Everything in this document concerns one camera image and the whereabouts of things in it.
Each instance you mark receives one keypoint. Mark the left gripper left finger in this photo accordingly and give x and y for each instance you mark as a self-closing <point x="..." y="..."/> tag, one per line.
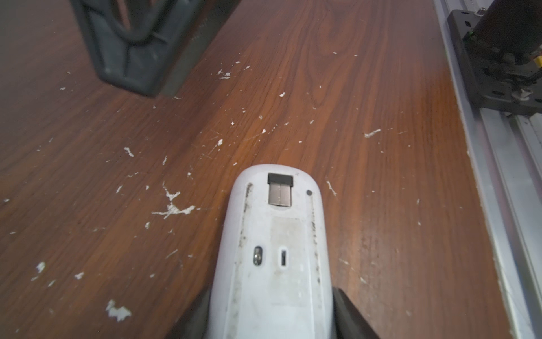
<point x="192" y="324"/>

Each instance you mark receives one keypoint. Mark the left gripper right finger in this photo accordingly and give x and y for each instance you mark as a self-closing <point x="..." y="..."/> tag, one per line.
<point x="348" y="322"/>

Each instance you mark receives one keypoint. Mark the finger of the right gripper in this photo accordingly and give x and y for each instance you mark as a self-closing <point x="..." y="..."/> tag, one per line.
<point x="144" y="56"/>

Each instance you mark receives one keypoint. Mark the white wireless mouse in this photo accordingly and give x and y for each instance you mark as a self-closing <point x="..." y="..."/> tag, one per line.
<point x="272" y="278"/>

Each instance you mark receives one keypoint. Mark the small black USB receiver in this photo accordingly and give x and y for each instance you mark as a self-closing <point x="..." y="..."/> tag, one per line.
<point x="280" y="189"/>

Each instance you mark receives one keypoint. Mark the aluminium rail frame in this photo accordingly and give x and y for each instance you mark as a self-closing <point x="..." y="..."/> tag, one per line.
<point x="505" y="154"/>

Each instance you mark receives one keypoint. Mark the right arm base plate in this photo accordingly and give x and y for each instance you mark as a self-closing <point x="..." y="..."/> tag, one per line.
<point x="490" y="84"/>

